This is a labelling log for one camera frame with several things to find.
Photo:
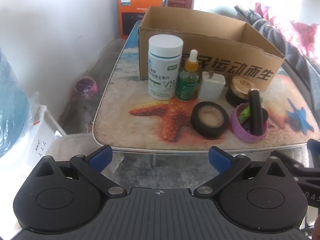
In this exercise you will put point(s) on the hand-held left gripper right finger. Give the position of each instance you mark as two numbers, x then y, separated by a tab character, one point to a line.
220	158

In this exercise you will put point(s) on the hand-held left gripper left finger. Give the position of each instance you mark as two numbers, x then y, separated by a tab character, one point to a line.
101	156

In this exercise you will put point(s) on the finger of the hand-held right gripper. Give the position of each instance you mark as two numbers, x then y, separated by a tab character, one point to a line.
314	146
295	162

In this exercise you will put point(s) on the black tape roll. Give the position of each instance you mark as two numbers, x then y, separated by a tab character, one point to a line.
197	122

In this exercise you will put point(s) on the black cylinder tube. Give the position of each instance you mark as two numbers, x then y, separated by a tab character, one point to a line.
256	115

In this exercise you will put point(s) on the white charger plug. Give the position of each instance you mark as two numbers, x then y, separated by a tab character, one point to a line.
211	87

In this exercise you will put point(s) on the gold lid dark jar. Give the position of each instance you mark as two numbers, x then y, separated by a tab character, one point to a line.
240	85

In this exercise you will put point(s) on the green dropper bottle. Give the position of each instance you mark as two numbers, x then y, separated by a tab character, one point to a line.
187	85

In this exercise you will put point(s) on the brown cardboard box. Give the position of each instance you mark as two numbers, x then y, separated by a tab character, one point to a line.
225	67

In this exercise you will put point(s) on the white vitamin bottle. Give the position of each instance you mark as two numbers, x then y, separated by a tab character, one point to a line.
162	80

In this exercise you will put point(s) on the purple plastic lid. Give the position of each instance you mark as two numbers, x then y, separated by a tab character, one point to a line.
237	128

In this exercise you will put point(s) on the small green tube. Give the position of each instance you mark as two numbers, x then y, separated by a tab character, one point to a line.
244	113

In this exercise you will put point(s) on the white power strip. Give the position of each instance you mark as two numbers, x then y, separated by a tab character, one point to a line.
40	140

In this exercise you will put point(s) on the blue water bottle pack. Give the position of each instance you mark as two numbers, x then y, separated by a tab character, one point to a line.
12	105

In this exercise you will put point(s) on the grey blanket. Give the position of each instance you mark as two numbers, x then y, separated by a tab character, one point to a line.
275	35

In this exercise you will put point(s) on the orange cardboard box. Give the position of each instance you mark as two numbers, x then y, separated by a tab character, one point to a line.
130	17

